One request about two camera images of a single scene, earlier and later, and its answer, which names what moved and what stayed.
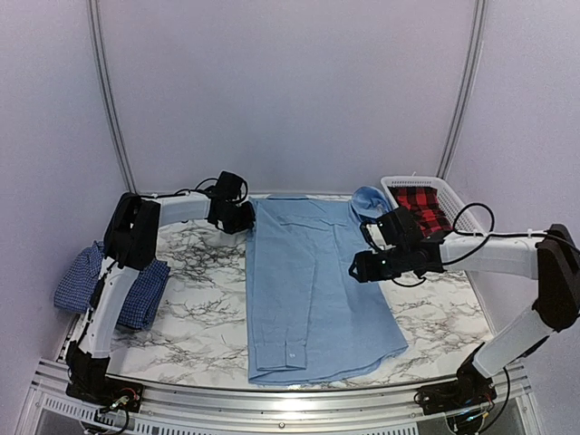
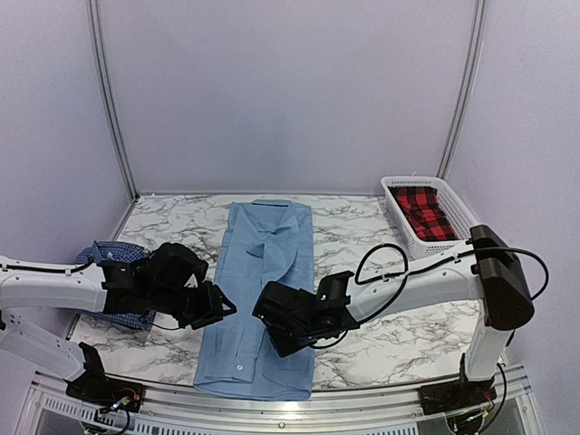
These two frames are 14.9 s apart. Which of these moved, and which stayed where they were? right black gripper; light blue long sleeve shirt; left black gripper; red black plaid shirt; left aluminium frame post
Moved: light blue long sleeve shirt; right black gripper; left black gripper
Stayed: left aluminium frame post; red black plaid shirt
